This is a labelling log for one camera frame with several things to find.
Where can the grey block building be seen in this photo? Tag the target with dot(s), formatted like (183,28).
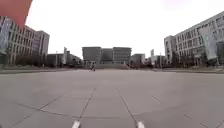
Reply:
(106,55)

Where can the person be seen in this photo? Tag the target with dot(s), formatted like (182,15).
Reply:
(92,66)

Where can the grey paved plaza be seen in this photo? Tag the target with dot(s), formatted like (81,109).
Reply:
(110,86)

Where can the small grey building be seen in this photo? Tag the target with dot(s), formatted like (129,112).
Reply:
(138,59)

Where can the low grey building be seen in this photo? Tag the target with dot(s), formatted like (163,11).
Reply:
(63,59)

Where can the robot's own part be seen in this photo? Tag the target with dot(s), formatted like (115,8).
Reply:
(140,125)
(76,124)

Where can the row of bare trees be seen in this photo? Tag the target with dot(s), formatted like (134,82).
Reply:
(28,60)
(190,61)

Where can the large pale office building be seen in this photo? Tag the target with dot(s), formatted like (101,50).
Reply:
(196,40)

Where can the large grey office building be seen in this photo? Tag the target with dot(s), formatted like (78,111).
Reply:
(23,43)

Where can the red object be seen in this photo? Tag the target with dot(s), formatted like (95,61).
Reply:
(13,10)

